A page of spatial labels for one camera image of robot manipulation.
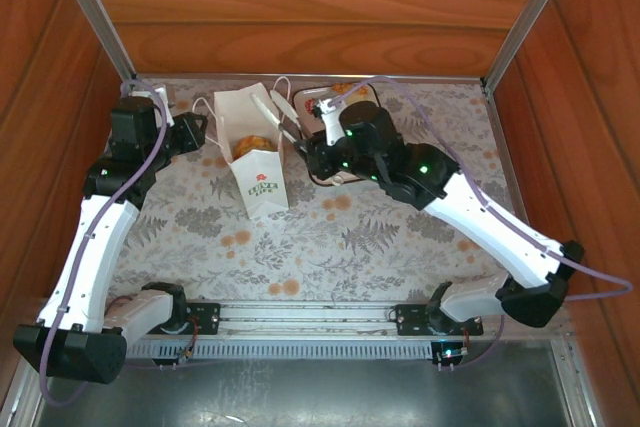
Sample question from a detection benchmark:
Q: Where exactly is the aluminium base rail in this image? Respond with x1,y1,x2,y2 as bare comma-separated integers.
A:
214,299,571,343

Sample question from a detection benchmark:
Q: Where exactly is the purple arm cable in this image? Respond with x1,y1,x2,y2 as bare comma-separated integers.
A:
317,75,635,368
38,78,169,407

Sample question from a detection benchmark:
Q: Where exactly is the glazed ring bread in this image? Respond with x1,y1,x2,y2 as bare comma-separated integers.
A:
233,135,277,160

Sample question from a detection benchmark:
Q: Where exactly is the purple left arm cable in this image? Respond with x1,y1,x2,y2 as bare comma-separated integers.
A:
38,78,169,407

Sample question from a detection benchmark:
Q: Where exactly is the grey metal sheet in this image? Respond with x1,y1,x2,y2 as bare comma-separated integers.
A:
34,359,571,427

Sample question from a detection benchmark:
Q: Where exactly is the aluminium frame post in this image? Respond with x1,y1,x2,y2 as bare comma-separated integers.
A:
482,0,582,93
48,0,137,82

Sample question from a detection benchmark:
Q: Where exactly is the white paper bag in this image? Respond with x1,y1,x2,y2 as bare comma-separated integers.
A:
192,75,301,221

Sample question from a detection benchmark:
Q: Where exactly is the strawberry print tray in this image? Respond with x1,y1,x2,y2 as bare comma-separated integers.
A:
292,85,384,186

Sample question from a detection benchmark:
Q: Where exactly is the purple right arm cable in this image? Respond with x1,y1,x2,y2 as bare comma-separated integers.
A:
317,75,635,368

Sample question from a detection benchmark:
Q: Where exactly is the aluminium frame rail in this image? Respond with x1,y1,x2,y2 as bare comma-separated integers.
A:
482,80,531,228
549,339,601,427
0,356,51,427

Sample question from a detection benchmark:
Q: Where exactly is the flat cheese topped bread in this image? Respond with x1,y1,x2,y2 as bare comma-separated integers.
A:
331,82,370,98

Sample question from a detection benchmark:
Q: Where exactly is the slotted grey cable duct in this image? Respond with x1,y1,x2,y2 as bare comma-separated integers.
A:
124,336,436,361

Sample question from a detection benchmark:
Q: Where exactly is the floral tablecloth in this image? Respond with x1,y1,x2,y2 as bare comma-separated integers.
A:
107,77,544,303

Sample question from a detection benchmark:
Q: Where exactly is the circuit board with green light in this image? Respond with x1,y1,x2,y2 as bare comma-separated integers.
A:
432,340,471,372

